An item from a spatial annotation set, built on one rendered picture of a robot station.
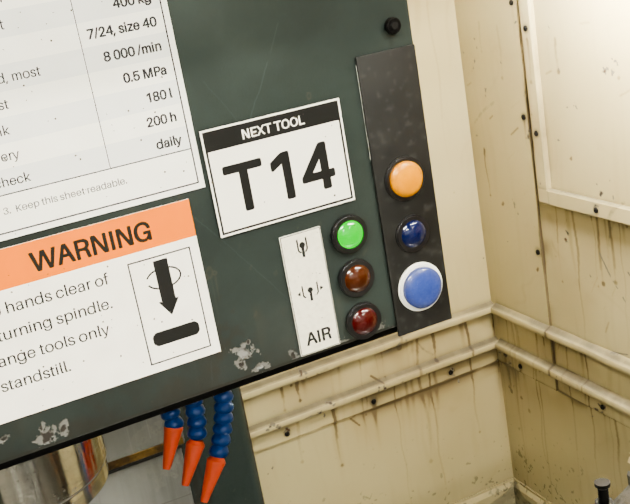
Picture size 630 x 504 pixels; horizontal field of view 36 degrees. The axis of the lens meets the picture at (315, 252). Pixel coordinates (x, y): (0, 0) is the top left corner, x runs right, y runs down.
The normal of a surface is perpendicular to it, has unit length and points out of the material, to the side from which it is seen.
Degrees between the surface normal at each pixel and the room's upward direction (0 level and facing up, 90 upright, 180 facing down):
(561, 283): 90
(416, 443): 90
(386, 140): 90
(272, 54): 90
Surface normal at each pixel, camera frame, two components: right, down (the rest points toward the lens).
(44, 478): 0.65, 0.12
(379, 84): 0.42, 0.21
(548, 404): -0.89, 0.27
